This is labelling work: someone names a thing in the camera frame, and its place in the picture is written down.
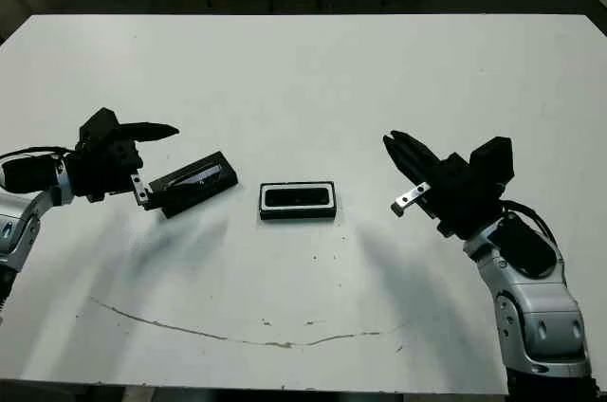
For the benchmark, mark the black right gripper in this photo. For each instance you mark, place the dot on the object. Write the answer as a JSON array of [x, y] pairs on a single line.
[[460, 203]]

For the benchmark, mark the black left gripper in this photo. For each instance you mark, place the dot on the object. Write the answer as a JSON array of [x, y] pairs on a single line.
[[99, 169]]

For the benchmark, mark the black box lid with window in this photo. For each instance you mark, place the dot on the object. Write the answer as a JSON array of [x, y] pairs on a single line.
[[199, 188]]

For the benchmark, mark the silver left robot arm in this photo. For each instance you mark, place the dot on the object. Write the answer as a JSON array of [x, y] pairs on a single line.
[[19, 226]]

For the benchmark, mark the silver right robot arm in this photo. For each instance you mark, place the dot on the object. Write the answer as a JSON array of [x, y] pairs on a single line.
[[536, 326]]

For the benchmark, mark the black box base white inlay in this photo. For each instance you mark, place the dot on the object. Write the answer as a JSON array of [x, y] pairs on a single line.
[[296, 214]]

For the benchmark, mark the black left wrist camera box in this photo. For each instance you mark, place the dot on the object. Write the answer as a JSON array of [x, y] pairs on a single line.
[[99, 124]]

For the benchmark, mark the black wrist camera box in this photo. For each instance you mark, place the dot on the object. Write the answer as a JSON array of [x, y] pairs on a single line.
[[99, 124], [493, 158]]

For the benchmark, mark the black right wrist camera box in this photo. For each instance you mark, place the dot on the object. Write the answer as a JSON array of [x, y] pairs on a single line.
[[493, 158]]

